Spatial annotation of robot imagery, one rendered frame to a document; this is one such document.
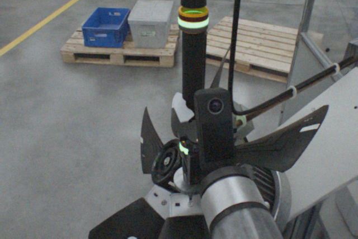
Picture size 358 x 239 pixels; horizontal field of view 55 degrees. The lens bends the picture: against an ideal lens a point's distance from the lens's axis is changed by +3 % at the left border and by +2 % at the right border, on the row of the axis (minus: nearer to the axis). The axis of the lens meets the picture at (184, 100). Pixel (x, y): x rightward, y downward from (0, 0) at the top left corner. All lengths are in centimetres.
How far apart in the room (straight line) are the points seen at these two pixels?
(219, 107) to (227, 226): 14
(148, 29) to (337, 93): 279
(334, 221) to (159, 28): 271
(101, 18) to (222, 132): 389
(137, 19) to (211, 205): 319
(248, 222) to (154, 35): 325
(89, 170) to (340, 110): 194
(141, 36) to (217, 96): 319
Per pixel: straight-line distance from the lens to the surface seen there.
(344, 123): 89
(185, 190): 68
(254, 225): 39
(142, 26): 354
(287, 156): 56
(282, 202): 85
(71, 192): 243
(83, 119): 298
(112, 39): 369
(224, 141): 45
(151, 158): 106
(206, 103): 43
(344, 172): 83
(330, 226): 122
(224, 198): 41
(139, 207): 89
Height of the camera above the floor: 180
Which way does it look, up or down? 36 degrees down
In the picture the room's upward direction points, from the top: straight up
